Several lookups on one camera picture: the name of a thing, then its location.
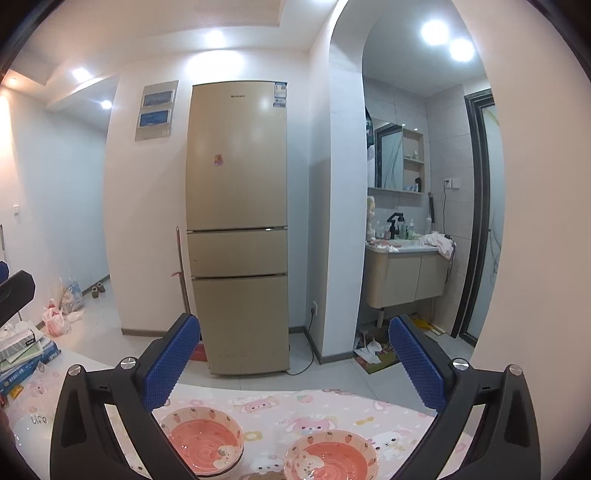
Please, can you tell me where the pink strawberry bowl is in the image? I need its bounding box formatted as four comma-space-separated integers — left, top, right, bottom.
159, 406, 245, 478
283, 430, 379, 480

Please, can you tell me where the white life plate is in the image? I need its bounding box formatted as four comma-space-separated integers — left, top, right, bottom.
12, 412, 54, 480

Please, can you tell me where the white bowl black rim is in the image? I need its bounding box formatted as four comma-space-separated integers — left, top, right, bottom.
239, 470, 286, 480

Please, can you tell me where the bathroom floor mat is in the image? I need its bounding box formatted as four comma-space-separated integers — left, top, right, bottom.
353, 345, 400, 375

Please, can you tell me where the red broom with dustpan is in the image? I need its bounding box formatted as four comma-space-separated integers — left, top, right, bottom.
172, 226, 207, 363

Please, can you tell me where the stack of books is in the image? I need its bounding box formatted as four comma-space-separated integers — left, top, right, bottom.
1, 322, 61, 396

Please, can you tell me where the beige bathroom vanity cabinet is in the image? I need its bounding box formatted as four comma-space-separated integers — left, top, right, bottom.
362, 244, 450, 309

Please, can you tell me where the pink cartoon tablecloth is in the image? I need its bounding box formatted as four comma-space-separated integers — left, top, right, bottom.
6, 367, 434, 479

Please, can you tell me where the black framed glass door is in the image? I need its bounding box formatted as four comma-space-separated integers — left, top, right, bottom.
452, 89, 506, 346

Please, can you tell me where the white cloth on sink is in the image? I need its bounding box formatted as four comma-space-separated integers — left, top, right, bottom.
420, 232, 456, 260

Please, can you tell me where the black faucet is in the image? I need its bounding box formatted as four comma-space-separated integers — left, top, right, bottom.
387, 212, 405, 239

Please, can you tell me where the bathroom mirror cabinet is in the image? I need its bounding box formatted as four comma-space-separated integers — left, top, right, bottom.
374, 123, 426, 194

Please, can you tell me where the beige three-door refrigerator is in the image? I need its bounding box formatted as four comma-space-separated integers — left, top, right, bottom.
185, 81, 290, 375

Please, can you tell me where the grey wall electrical panel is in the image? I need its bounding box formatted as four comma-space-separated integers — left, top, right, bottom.
135, 80, 178, 141

